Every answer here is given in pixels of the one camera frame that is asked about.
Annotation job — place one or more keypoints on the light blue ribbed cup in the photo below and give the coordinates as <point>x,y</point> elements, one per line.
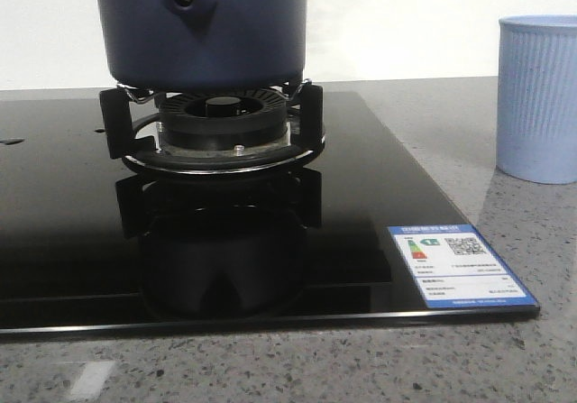
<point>536,124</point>

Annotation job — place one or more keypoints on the black pot support grate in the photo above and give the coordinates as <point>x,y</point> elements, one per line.
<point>132,124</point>

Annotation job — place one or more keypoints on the blue cooking pot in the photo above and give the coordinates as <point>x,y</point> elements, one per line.
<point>192,45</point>

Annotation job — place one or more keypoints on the black gas burner head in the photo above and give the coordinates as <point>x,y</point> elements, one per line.
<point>218,122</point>

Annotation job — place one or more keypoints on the blue energy label sticker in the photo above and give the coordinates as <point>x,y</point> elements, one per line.
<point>454,267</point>

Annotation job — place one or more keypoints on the black glass stove top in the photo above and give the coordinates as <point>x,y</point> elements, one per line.
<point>88,248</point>

